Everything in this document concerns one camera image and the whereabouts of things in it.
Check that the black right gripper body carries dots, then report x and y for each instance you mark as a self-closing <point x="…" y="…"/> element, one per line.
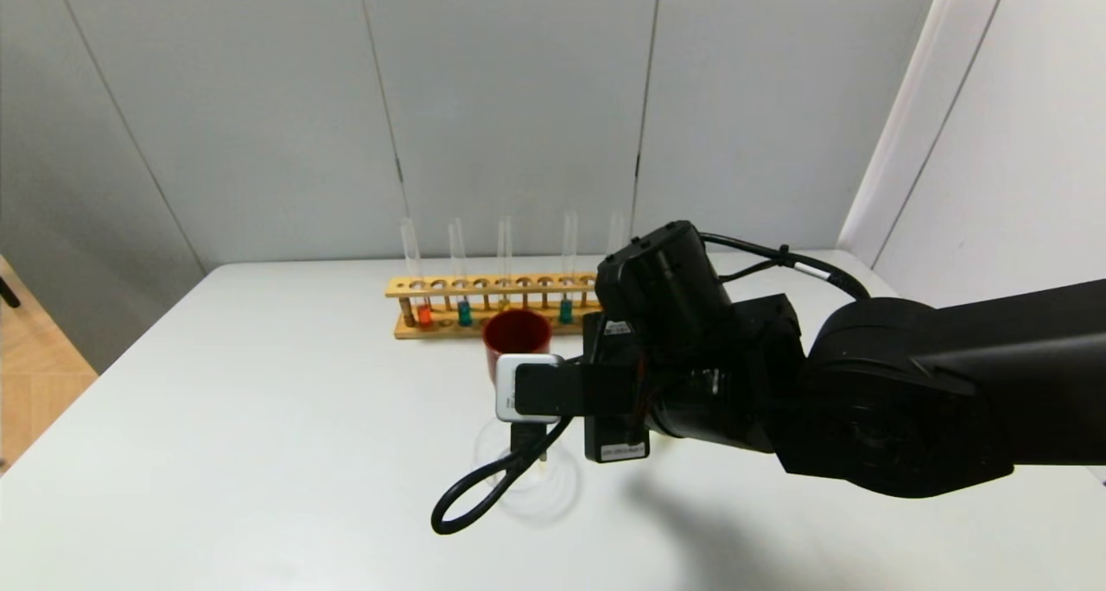
<point x="615" y="440"/>

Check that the test tube with blue liquid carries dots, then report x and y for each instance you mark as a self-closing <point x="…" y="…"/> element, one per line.
<point x="566" y="313"/>
<point x="464" y="314"/>

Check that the wooden test tube rack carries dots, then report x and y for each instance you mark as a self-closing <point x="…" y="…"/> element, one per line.
<point x="484" y="285"/>

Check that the test tube with red liquid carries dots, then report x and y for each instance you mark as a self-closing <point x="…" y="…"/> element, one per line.
<point x="615" y="228"/>

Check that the test tube with yellow liquid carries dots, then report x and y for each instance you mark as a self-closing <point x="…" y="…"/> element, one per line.
<point x="504" y="254"/>

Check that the test tube with orange liquid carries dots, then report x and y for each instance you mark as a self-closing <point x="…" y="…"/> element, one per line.
<point x="423" y="316"/>

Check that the clear glass bowl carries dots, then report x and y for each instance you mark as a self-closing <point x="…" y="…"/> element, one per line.
<point x="557" y="487"/>

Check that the red plastic cup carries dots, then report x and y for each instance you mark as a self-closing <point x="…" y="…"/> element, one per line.
<point x="517" y="332"/>

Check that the small black floor object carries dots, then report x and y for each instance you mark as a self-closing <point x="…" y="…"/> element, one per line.
<point x="7" y="291"/>

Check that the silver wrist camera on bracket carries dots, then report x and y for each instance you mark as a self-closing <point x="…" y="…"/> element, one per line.
<point x="536" y="388"/>

